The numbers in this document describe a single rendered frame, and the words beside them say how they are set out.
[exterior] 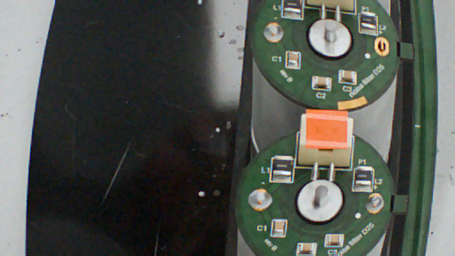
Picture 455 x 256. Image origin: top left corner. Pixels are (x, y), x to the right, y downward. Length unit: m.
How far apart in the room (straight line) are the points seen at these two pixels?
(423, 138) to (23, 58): 0.11
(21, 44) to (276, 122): 0.08
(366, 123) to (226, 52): 0.06
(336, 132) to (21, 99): 0.10
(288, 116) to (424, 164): 0.03
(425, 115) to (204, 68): 0.07
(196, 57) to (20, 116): 0.04
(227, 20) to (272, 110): 0.06
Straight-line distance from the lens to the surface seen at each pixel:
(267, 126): 0.35
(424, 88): 0.34
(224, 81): 0.39
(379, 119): 0.35
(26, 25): 0.42
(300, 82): 0.34
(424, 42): 0.34
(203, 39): 0.40
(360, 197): 0.33
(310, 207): 0.33
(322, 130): 0.32
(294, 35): 0.34
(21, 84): 0.41
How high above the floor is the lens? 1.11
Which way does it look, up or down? 62 degrees down
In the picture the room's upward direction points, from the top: straight up
